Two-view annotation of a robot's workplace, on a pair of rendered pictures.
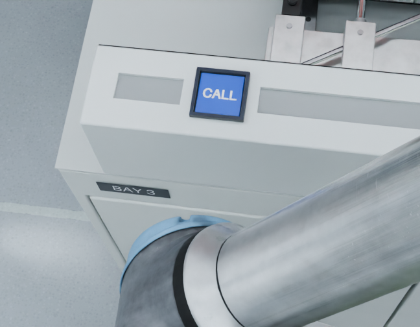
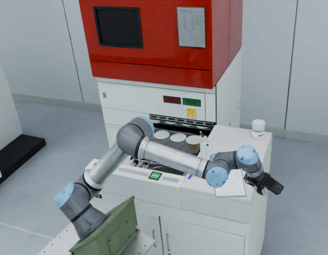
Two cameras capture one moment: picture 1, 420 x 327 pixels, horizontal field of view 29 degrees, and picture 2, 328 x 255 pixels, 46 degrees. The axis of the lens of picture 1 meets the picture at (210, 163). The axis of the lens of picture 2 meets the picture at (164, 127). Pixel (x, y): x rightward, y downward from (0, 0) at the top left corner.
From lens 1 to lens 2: 1.44 m
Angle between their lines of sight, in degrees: 37
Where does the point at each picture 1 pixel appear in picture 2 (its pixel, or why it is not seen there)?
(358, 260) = (104, 159)
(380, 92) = (139, 170)
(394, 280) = (109, 163)
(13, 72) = not seen: hidden behind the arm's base
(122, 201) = (93, 201)
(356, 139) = (132, 175)
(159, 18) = not seen: hidden behind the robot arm
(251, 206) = (118, 202)
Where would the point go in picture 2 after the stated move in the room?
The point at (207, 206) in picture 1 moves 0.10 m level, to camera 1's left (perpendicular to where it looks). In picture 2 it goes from (110, 202) to (92, 202)
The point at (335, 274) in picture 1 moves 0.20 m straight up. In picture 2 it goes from (101, 162) to (94, 124)
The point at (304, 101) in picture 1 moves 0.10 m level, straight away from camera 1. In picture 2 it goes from (126, 170) to (134, 159)
